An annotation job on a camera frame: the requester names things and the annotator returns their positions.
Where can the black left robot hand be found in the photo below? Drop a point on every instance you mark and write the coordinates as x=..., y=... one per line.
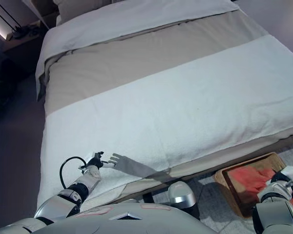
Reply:
x=96, y=161

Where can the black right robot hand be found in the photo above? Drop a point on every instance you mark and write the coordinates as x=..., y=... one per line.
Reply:
x=286, y=174

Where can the red cloth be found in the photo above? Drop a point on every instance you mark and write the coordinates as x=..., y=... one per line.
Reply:
x=246, y=178

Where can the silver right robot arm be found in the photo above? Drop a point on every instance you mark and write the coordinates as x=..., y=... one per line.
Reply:
x=273, y=204

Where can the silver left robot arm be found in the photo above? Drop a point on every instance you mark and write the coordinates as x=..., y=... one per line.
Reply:
x=80, y=187

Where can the woven brown basket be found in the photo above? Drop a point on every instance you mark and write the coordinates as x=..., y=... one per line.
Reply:
x=224, y=185

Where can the white folded bed sheet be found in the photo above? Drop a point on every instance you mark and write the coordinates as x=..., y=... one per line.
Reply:
x=127, y=22

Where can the grey floor rug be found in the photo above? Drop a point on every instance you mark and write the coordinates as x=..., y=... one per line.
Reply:
x=290, y=148

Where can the silver robot torso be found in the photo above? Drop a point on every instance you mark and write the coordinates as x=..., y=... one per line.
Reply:
x=127, y=220

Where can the silver right robot leg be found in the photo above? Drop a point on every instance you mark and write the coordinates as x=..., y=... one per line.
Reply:
x=182, y=193

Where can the white terry blanket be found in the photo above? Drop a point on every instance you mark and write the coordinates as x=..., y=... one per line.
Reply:
x=185, y=109

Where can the beige duvet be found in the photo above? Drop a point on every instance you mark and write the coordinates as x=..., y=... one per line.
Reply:
x=136, y=58

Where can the low wooden shelf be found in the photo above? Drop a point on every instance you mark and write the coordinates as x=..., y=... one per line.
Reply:
x=22, y=41

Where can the dark items on shelf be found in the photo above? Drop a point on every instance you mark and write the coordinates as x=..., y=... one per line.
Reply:
x=25, y=31

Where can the beige pillow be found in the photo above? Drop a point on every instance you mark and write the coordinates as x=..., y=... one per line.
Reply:
x=83, y=8

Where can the white light strip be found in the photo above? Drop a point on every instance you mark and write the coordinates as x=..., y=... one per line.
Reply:
x=0, y=24

